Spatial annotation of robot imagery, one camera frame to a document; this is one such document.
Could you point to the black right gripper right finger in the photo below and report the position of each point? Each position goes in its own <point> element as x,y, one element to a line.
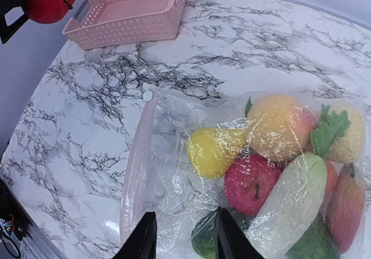
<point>231,242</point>

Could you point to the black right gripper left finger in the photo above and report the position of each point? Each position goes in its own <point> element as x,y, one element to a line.
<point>142,238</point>

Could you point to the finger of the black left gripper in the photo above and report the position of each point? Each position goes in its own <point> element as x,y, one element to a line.
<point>7,31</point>

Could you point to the clear zip top bag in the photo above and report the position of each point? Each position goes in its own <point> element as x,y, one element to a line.
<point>160,177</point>

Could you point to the green fake vegetable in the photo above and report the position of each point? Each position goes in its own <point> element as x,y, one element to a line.
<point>203,234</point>

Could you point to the white fake cabbage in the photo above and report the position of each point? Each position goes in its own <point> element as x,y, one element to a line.
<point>291,206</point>

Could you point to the yellow fake pear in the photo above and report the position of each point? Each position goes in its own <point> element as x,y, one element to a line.
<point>211,151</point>

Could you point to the orange red fake mango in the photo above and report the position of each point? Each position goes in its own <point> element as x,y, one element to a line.
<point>346,207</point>

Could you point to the peach coloured fake fruit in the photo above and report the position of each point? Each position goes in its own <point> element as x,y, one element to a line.
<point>278,127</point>

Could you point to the yellow fake lemon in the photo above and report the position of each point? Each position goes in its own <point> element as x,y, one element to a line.
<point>348,149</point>

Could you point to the pink perforated plastic basket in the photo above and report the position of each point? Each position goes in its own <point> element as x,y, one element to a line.
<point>101,23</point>

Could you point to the aluminium front frame rail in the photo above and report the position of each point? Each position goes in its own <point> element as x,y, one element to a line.
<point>36,245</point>

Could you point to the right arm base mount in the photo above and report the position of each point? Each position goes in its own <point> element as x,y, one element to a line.
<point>14,224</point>

